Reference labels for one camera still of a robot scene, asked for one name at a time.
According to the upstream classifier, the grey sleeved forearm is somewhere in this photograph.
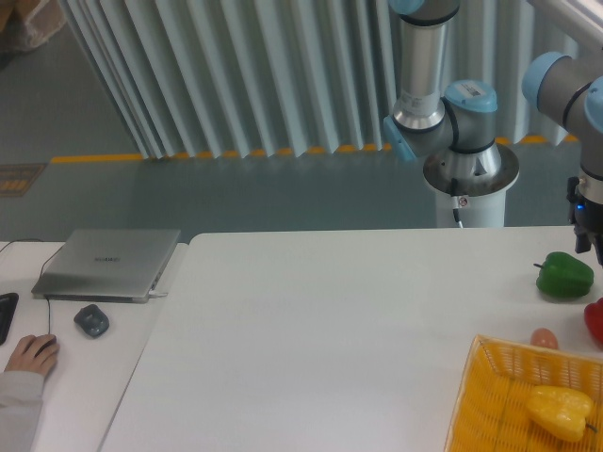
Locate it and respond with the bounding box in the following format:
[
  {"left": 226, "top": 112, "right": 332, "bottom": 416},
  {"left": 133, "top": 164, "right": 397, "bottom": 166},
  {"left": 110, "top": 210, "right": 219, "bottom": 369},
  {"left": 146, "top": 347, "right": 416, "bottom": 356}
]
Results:
[{"left": 1, "top": 371, "right": 44, "bottom": 451}]

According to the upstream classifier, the red bell pepper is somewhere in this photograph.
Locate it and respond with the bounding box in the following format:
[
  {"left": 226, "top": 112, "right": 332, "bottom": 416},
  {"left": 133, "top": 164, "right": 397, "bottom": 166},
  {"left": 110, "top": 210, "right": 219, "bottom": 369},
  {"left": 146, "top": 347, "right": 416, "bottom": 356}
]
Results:
[{"left": 583, "top": 298, "right": 603, "bottom": 346}]

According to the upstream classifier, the black computer mouse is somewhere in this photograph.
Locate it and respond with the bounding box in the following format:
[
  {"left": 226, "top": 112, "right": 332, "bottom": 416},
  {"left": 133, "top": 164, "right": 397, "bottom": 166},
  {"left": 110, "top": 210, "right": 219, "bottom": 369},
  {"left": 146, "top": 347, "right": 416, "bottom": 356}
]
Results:
[{"left": 35, "top": 336, "right": 57, "bottom": 357}]

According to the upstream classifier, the yellow bell pepper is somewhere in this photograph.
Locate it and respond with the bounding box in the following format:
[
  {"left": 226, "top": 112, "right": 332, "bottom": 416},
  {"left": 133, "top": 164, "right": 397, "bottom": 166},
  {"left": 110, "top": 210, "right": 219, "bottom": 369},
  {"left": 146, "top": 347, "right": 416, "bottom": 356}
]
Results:
[{"left": 526, "top": 385, "right": 598, "bottom": 443}]

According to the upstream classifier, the yellow woven basket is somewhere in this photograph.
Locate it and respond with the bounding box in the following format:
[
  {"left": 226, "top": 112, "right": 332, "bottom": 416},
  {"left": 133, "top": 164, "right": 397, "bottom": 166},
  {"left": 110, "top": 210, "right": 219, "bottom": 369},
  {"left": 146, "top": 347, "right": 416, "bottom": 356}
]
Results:
[{"left": 444, "top": 335, "right": 602, "bottom": 451}]

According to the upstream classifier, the green bell pepper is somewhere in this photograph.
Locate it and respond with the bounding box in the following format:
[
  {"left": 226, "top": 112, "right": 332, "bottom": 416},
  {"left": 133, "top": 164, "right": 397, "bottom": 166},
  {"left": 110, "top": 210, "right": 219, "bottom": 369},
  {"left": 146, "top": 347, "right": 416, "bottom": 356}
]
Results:
[{"left": 535, "top": 251, "right": 595, "bottom": 299}]

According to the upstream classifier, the silver closed laptop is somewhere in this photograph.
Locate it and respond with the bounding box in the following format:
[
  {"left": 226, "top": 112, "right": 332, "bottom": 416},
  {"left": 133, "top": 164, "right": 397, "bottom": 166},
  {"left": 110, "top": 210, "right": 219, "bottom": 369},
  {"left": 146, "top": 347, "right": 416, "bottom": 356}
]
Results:
[{"left": 31, "top": 229, "right": 180, "bottom": 303}]

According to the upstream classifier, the black cable on desk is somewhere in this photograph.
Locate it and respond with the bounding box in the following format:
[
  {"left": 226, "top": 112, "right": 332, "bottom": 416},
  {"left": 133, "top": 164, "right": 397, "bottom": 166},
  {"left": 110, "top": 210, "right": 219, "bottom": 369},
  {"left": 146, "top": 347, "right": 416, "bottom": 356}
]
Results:
[{"left": 0, "top": 237, "right": 43, "bottom": 263}]

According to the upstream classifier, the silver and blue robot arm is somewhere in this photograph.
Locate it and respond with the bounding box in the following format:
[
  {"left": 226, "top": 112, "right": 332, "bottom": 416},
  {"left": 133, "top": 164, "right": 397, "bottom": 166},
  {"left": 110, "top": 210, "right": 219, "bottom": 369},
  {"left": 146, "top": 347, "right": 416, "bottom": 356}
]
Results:
[{"left": 383, "top": 1, "right": 602, "bottom": 253}]

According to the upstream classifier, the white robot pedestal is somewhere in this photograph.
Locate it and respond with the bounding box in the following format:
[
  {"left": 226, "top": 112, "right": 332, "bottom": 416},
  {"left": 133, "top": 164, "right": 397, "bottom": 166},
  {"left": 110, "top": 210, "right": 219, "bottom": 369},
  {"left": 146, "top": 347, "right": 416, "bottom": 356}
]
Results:
[{"left": 423, "top": 143, "right": 519, "bottom": 228}]

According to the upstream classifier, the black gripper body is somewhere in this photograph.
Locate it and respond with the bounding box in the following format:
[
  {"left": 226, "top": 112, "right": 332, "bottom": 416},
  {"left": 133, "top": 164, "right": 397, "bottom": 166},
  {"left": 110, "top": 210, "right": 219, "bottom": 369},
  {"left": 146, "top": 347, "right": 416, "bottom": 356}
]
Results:
[{"left": 566, "top": 176, "right": 602, "bottom": 240}]

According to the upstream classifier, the black keyboard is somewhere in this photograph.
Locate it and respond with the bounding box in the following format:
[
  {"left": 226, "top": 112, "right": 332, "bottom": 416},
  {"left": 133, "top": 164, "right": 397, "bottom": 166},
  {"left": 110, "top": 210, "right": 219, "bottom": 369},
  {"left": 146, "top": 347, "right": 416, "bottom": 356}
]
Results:
[{"left": 0, "top": 293, "right": 19, "bottom": 346}]

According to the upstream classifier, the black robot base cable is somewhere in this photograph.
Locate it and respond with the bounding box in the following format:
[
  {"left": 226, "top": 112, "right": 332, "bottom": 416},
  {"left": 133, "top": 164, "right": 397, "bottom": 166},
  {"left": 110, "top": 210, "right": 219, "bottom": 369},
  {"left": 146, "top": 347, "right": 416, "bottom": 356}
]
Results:
[{"left": 449, "top": 176, "right": 464, "bottom": 229}]

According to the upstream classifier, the brown cardboard box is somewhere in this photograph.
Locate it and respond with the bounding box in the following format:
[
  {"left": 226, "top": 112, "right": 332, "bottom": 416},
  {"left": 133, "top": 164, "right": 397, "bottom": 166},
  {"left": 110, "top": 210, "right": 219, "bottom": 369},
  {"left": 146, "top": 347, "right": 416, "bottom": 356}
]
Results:
[{"left": 1, "top": 0, "right": 66, "bottom": 54}]

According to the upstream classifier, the white folding partition screen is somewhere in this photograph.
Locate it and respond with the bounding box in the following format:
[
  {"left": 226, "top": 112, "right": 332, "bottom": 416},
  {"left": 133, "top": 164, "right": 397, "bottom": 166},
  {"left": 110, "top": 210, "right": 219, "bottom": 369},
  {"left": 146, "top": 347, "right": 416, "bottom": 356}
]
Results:
[{"left": 58, "top": 0, "right": 603, "bottom": 161}]

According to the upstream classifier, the white usb plug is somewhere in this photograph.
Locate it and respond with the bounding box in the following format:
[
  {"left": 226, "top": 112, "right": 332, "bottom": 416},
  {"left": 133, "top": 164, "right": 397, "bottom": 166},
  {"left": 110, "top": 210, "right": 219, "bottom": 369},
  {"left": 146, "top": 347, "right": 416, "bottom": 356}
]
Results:
[{"left": 148, "top": 291, "right": 169, "bottom": 299}]

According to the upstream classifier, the black mouse cable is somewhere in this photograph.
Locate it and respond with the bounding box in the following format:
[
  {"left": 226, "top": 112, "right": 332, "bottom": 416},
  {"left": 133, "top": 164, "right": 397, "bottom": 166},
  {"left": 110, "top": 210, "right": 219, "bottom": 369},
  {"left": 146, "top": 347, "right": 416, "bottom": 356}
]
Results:
[{"left": 40, "top": 244, "right": 67, "bottom": 336}]

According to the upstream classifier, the person's right hand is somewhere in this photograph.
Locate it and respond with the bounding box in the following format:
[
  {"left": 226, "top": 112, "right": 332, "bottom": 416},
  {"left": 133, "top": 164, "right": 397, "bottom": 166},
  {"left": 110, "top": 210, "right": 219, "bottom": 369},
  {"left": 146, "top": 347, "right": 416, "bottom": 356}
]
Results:
[{"left": 5, "top": 334, "right": 59, "bottom": 378}]

